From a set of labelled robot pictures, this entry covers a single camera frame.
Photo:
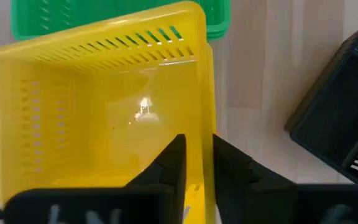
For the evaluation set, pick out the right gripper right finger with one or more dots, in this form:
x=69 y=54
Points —
x=241 y=189

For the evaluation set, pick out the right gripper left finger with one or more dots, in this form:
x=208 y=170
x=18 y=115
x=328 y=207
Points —
x=172 y=168

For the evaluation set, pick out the yellow plastic basket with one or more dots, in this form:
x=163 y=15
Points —
x=89 y=124
x=211 y=93

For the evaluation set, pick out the black plastic basket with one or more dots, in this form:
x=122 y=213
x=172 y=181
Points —
x=328 y=118

